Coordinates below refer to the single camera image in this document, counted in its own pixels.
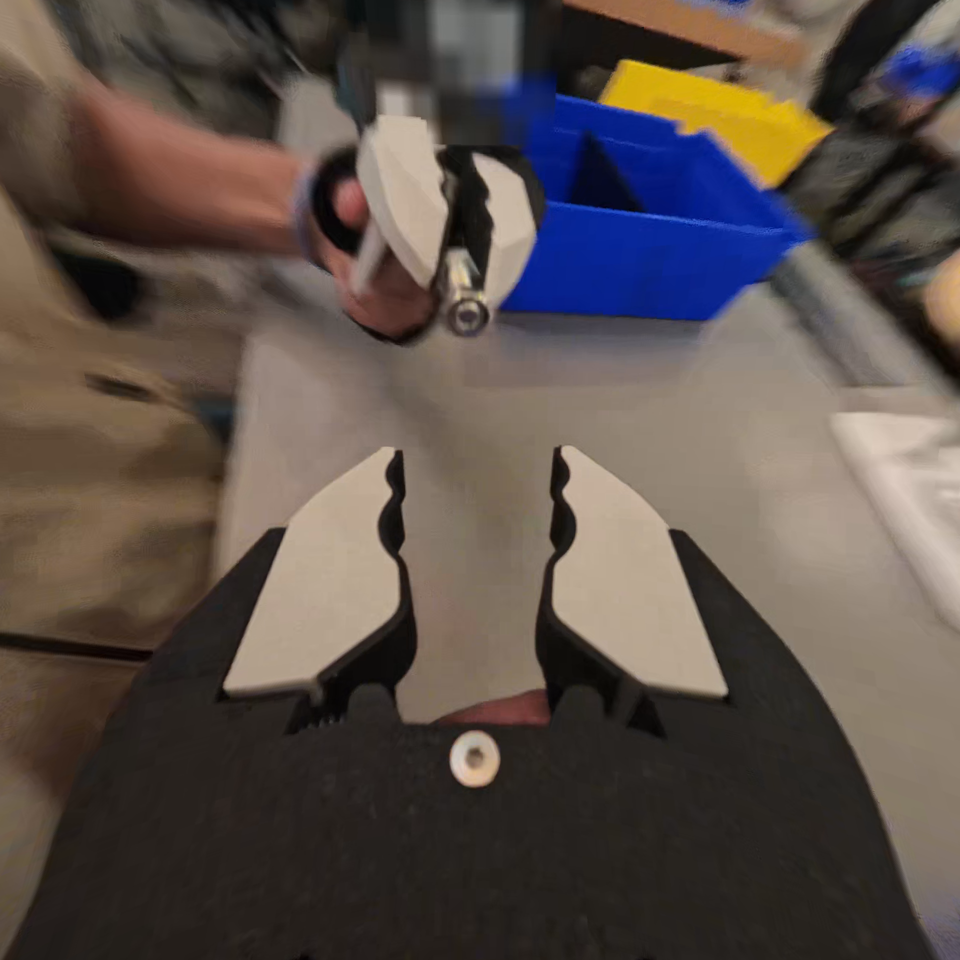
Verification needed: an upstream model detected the yellow storage bin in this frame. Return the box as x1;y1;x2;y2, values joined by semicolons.
600;57;834;189

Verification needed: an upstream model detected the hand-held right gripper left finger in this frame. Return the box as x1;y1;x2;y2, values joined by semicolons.
222;447;418;726

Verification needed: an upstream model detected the blue wristband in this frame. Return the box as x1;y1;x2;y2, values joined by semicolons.
293;162;322;264

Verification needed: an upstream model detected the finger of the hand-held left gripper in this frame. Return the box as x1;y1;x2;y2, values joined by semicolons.
477;150;544;309
357;117;459;294

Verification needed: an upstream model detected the person's left forearm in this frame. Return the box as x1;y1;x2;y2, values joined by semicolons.
68;75;324;256

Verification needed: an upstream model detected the person's left hand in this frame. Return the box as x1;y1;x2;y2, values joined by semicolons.
323;177;444;343

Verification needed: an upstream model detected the person's right hand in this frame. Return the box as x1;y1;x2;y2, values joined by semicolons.
435;690;550;729

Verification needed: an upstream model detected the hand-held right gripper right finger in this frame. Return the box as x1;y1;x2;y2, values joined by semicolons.
536;444;732;729

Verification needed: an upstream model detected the brown wooden desk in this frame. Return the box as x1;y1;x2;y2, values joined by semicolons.
563;0;811;69

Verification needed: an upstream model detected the blue divided storage bin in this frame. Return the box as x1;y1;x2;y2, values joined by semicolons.
503;93;811;324

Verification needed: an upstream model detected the silver bolt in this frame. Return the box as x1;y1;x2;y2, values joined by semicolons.
441;248;489;301

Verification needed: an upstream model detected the white document stand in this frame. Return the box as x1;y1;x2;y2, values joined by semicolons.
830;408;960;631

